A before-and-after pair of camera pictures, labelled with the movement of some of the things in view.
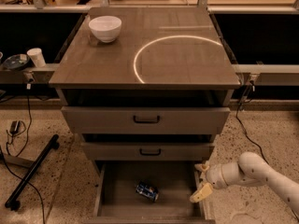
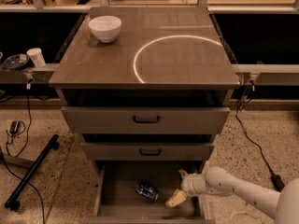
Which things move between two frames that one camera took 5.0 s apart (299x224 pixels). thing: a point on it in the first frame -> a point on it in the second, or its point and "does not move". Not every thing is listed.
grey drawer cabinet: [149, 89] does not move
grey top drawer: [109, 120] does not move
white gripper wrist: [214, 175] -> [189, 183]
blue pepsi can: [148, 190] does not move
